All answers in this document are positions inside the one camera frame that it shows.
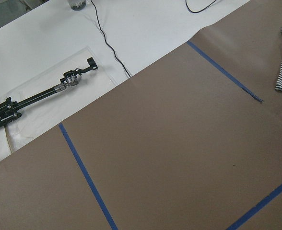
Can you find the clear plastic sheet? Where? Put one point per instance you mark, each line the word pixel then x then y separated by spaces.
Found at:
pixel 41 116

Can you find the black folded tripod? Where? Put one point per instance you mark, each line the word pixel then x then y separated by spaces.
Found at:
pixel 9 109

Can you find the clear water bottle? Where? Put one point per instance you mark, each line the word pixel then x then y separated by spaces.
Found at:
pixel 77 5

